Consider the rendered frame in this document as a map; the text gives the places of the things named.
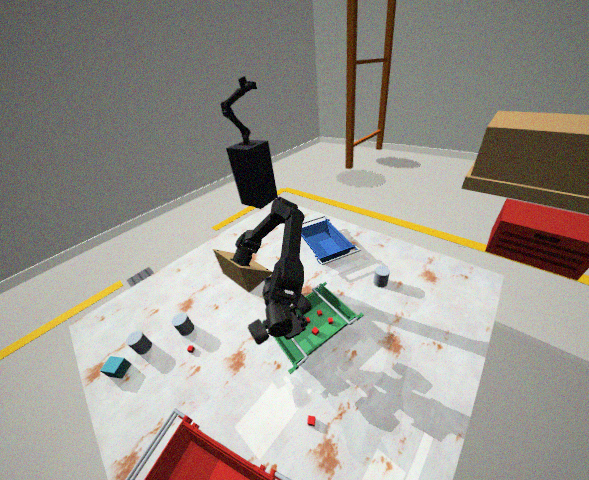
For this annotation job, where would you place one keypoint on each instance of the blue plastic tray with grey wire bars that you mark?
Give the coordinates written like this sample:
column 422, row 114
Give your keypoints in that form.
column 327, row 243

